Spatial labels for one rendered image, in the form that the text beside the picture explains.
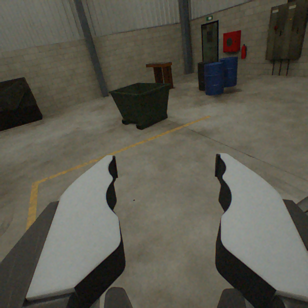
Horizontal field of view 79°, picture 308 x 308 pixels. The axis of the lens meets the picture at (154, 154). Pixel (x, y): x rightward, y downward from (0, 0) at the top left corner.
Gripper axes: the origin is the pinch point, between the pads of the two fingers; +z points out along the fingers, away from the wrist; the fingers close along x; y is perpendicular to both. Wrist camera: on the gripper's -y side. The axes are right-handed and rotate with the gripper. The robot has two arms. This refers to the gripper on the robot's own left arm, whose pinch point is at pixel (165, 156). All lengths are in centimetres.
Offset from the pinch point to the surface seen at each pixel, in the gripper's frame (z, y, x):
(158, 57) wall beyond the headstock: 1053, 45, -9
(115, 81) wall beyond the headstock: 932, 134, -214
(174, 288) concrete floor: 63, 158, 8
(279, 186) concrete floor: 162, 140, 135
